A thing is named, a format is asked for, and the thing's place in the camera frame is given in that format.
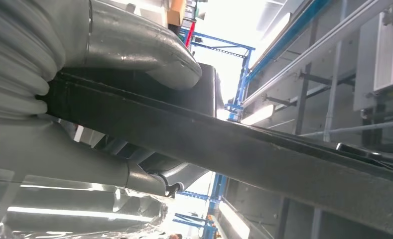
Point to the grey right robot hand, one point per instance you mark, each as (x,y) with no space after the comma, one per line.
(51,155)

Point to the cardboard box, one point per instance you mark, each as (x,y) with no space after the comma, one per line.
(176,11)

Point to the ceiling light strip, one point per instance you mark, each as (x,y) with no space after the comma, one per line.
(257,115)
(232,221)

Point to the grey vertical pipe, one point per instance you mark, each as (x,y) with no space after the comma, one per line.
(331,99)

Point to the grey electrical box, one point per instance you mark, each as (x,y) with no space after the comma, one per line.
(386,49)

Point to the blue steel post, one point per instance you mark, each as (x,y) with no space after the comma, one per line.
(217,191)

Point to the red post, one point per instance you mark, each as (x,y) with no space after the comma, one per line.
(189,34)

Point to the tall blue rack frame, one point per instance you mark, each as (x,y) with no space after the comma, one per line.
(239,89)

